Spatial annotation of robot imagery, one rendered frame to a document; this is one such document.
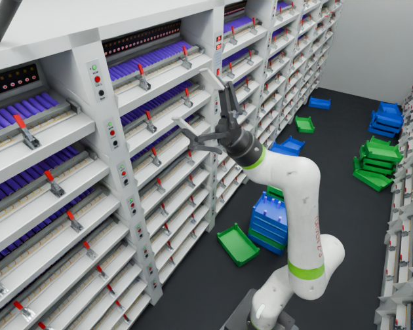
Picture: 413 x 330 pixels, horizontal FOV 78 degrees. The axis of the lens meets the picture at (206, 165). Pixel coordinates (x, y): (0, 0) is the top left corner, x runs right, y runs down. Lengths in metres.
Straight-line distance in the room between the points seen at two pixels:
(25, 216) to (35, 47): 0.46
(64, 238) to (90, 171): 0.25
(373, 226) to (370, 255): 0.32
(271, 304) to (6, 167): 1.13
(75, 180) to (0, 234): 0.24
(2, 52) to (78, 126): 0.26
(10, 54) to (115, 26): 0.29
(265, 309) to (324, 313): 0.86
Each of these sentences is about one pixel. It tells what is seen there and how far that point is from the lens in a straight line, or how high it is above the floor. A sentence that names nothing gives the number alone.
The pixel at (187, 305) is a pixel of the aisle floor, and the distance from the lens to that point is 1.99.
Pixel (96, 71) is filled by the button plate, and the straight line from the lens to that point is 0.85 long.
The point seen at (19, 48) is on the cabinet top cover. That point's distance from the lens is 0.74.
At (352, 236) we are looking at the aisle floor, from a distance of 2.57.
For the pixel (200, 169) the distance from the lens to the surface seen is 1.73.
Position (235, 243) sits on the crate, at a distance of 2.22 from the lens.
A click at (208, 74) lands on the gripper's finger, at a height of 1.64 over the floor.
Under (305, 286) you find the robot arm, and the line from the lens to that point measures 0.97.
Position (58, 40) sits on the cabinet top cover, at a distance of 0.78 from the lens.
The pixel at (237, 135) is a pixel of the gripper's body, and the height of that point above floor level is 1.48.
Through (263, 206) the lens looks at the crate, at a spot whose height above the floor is 0.32.
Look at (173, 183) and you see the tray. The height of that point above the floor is 0.89.
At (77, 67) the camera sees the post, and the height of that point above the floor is 1.61.
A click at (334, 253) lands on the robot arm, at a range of 1.09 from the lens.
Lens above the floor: 1.86
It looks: 41 degrees down
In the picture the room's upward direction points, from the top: straight up
